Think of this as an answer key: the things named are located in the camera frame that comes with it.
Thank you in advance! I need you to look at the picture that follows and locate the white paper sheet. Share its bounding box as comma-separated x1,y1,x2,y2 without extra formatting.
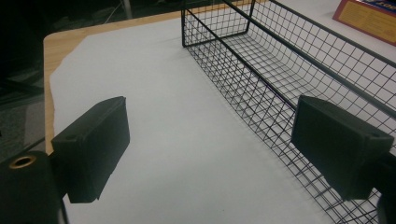
49,0,396,224

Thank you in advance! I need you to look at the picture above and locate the black wire mesh basket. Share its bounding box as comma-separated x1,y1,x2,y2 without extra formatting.
180,0,396,224

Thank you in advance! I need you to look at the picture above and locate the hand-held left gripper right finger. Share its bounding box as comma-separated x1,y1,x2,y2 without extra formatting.
290,94,395,201

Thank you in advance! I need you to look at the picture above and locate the red and yellow box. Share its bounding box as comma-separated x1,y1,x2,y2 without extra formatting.
332,0,396,47

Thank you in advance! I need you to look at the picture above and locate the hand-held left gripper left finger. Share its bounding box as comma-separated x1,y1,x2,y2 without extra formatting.
50,95,131,204

